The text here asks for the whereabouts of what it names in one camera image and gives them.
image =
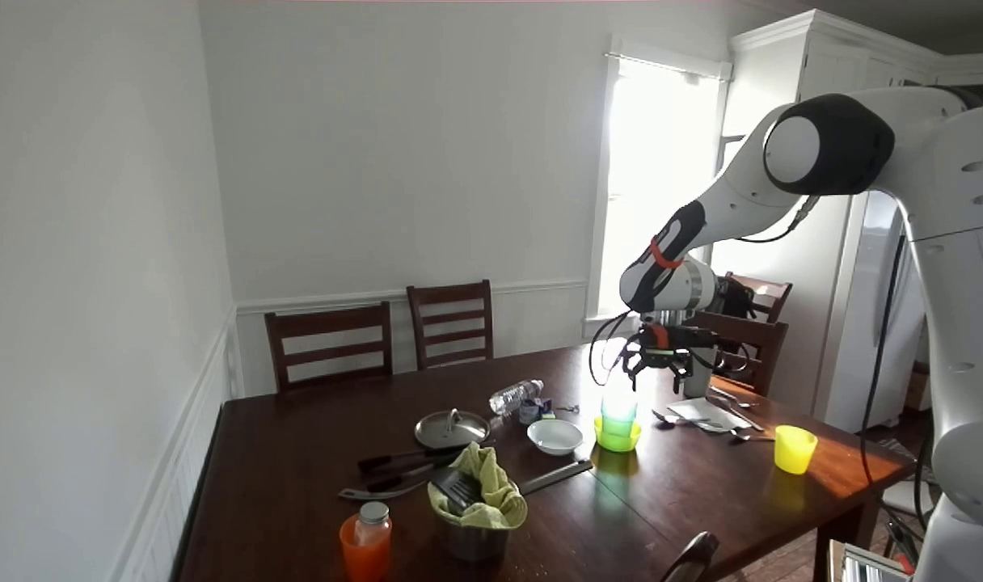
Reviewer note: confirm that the small metal pot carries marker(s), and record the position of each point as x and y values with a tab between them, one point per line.
474	545

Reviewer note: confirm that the yellow plastic cup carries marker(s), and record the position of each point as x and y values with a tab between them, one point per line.
793	448

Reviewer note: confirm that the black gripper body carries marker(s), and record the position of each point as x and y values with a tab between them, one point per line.
680	351

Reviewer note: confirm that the yellow-green plastic bowl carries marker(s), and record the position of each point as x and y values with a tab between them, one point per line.
615	435

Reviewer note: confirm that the black tongs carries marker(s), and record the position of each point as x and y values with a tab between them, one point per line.
391	475

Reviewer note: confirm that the orange bottle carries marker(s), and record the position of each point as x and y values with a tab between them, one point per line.
367	545

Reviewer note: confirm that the white cabinet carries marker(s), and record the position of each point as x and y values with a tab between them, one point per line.
820	53

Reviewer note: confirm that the glass pot lid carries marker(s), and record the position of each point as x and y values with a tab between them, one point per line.
450	426

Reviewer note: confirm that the small white plate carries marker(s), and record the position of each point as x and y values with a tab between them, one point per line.
554	438

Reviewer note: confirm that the clear plastic water bottle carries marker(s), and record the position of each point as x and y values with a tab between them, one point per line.
509	398

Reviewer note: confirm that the yellow cloth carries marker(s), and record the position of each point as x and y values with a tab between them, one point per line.
490	494

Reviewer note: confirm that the silver knife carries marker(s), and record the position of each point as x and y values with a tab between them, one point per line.
554	475

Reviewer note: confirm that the wooden chair middle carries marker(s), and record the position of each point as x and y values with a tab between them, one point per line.
450	324

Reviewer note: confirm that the wooden chair by window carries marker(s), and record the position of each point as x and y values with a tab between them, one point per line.
744	324

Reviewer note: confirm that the white refrigerator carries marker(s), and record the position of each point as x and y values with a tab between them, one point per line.
876	316

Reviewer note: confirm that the blue-green plastic cup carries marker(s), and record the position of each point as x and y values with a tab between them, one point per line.
618	401

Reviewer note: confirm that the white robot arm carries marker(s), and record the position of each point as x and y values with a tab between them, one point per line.
806	168

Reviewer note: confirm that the wooden chair right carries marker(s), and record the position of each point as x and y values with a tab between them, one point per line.
330	347

